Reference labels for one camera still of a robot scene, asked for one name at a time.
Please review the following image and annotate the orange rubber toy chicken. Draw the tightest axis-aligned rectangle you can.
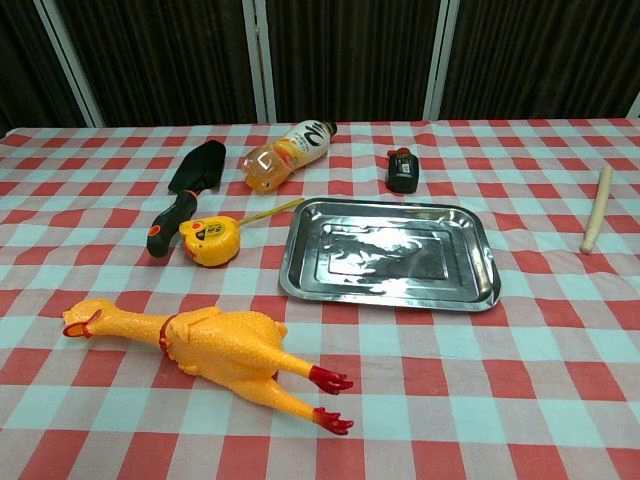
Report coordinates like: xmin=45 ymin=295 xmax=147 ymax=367
xmin=62 ymin=297 xmax=355 ymax=435

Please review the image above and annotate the rectangular metal tray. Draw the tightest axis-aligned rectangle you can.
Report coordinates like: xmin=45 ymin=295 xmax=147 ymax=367
xmin=278 ymin=196 xmax=503 ymax=313

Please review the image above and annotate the orange drink plastic bottle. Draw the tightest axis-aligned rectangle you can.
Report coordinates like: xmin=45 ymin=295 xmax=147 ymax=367
xmin=240 ymin=118 xmax=339 ymax=195

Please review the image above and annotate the small black red-capped bottle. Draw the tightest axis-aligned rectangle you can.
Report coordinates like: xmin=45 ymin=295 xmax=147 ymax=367
xmin=385 ymin=147 xmax=419 ymax=194

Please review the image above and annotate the black garden trowel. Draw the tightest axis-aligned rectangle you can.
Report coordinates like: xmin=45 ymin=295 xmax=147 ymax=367
xmin=145 ymin=139 xmax=227 ymax=259

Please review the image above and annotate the dark brown curtain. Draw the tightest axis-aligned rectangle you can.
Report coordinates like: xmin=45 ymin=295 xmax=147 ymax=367
xmin=0 ymin=0 xmax=640 ymax=136

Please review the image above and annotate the red white checkered tablecloth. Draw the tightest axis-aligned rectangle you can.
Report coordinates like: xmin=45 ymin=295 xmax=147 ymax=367
xmin=0 ymin=118 xmax=640 ymax=480

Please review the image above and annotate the thin wooden rolling pin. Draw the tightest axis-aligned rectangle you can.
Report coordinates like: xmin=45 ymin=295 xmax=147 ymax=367
xmin=579 ymin=165 xmax=614 ymax=254

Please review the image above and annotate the white metal frame post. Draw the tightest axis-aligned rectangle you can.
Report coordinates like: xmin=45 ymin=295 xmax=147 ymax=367
xmin=241 ymin=0 xmax=278 ymax=124
xmin=33 ymin=0 xmax=107 ymax=128
xmin=423 ymin=0 xmax=460 ymax=122

